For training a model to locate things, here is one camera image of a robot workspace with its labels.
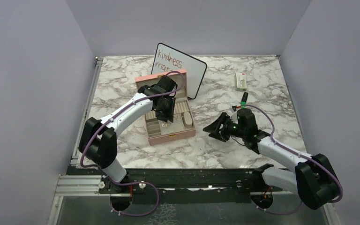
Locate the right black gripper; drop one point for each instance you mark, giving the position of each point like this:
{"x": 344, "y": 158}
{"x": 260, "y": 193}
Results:
{"x": 214, "y": 127}

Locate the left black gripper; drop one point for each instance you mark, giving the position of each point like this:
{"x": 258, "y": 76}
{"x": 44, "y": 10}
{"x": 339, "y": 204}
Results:
{"x": 169, "y": 115}

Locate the green marker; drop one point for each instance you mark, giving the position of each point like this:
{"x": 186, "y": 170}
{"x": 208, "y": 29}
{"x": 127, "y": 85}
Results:
{"x": 244, "y": 98}

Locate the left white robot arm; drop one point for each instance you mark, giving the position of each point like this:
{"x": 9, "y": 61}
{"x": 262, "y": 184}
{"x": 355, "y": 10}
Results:
{"x": 98, "y": 141}

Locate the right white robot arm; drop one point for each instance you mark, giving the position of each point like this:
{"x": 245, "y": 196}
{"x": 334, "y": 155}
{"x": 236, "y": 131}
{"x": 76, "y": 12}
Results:
{"x": 311, "y": 177}

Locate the beige oval cushion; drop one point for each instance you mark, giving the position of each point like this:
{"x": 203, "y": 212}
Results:
{"x": 188, "y": 121}

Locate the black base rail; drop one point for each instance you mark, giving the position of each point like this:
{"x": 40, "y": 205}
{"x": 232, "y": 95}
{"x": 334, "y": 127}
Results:
{"x": 181, "y": 186}

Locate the small white card box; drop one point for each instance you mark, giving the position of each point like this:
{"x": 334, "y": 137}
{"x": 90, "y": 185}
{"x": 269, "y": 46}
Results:
{"x": 240, "y": 81}

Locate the small whiteboard with writing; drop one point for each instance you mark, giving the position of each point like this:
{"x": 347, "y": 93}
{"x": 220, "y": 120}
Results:
{"x": 168, "y": 59}

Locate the pink jewelry box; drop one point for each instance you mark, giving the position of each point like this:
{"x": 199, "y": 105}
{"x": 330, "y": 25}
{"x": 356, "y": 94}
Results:
{"x": 162, "y": 132}

